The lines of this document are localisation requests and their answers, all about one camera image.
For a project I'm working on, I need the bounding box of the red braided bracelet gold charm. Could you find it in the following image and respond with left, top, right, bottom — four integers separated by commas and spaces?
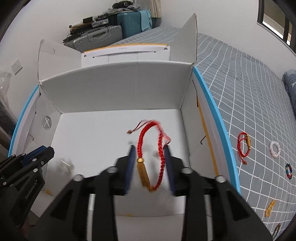
127, 120, 171, 192

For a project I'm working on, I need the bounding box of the yellow amber bead bracelet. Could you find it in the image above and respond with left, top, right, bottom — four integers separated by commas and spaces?
264, 199, 277, 218

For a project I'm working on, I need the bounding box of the brown wooden bead bracelet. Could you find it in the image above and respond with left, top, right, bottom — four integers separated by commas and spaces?
271, 223, 282, 239

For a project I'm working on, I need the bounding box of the white cardboard box blue edge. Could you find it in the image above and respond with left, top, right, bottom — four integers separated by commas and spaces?
9, 15, 240, 240

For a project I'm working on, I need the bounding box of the grey checked bed sheet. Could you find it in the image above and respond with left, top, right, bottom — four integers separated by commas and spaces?
111, 26, 296, 241

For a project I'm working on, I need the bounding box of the grey hard suitcase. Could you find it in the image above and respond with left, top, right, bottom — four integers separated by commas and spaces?
64, 25, 122, 53

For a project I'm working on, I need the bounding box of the teal hard suitcase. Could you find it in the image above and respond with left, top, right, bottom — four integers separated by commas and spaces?
117, 10, 152, 39

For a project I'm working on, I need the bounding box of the blue grey folded quilt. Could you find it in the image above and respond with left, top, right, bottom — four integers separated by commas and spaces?
282, 69, 296, 114

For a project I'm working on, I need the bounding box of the beige curtain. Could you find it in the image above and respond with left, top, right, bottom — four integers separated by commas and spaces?
149, 0, 162, 18

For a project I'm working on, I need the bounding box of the dark framed window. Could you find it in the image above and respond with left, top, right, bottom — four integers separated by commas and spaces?
257, 0, 295, 53

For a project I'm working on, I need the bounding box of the white wall socket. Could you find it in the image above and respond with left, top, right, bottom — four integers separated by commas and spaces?
11, 59, 23, 75

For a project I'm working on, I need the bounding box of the pink bead bracelet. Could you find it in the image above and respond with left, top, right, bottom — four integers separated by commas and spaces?
268, 141, 281, 159

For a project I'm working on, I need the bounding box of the multicolour glass bead bracelet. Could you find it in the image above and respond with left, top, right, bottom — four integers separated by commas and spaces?
284, 163, 293, 180

